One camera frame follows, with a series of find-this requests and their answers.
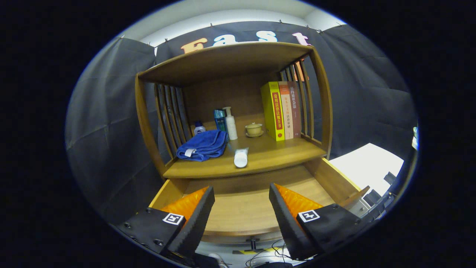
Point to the brown book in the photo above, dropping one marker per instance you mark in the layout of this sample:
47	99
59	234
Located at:
295	111

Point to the black backdrop cloth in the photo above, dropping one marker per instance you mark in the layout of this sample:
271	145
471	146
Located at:
108	123

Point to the yellow book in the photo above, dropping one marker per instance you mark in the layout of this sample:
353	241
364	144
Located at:
268	111

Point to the teal bottle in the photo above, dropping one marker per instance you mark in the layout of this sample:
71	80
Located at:
219	121

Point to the wooden drawer with black knob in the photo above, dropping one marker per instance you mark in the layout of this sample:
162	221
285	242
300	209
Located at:
241	208

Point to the beige saucer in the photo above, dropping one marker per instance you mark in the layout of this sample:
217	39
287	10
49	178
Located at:
254	136

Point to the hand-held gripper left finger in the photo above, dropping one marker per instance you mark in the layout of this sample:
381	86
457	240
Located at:
195	223

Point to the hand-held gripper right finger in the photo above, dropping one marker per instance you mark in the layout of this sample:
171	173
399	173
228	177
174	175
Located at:
288	223

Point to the blue folded towel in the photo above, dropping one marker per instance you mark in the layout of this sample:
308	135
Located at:
202	145

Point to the white pump bottle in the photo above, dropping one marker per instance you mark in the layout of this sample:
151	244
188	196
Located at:
231	128

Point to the white plastic fixture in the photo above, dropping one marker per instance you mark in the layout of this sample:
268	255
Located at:
415	137

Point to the orange white book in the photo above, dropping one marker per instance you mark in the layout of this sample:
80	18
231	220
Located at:
286	111

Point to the small white blue-capped bottle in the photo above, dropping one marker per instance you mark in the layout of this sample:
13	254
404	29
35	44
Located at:
199	129

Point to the wooden countertop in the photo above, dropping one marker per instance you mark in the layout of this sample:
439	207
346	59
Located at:
275	154

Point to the wooden cabinet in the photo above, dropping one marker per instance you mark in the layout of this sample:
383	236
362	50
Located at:
223	61

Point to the white cleanser tube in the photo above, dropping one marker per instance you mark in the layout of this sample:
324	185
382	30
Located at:
241	160

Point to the beige lidded teacup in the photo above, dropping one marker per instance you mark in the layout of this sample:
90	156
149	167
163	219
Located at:
254	129

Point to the yellow black floor tape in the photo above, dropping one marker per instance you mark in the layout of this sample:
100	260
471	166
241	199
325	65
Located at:
243	252

